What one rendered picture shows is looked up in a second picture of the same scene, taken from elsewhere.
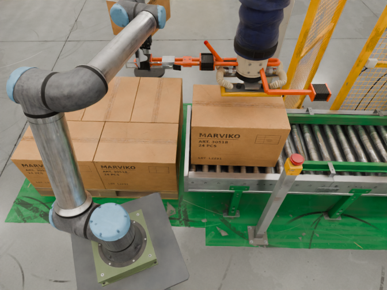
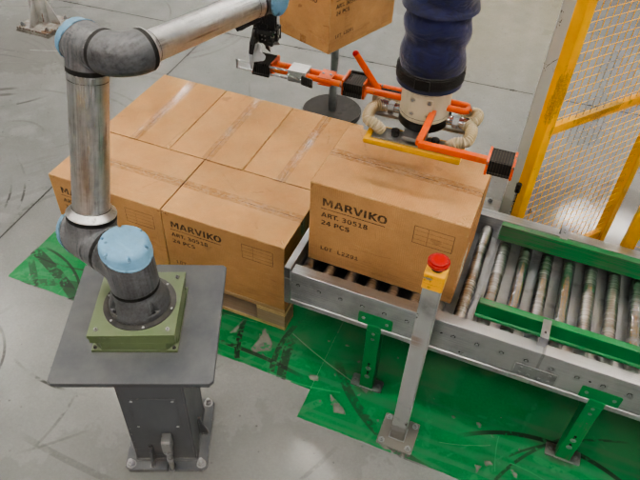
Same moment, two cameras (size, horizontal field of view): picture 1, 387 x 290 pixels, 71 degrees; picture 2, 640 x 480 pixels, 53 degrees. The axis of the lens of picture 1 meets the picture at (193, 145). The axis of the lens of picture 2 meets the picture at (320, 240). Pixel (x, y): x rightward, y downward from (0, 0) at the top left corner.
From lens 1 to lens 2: 0.93 m
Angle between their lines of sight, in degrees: 15
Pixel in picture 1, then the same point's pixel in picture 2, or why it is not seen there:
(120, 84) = (255, 111)
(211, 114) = (351, 173)
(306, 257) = not seen: outside the picture
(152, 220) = (197, 298)
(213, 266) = (294, 452)
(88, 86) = (134, 50)
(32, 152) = not seen: hidden behind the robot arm
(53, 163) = (78, 139)
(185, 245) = (263, 403)
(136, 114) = (258, 162)
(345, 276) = not seen: outside the picture
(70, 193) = (89, 190)
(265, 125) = (430, 210)
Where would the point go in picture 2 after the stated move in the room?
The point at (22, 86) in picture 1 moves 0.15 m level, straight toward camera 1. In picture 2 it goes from (70, 34) to (71, 63)
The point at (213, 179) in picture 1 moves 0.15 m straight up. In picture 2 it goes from (330, 287) to (332, 259)
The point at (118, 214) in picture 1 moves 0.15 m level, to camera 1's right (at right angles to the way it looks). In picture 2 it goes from (137, 242) to (182, 256)
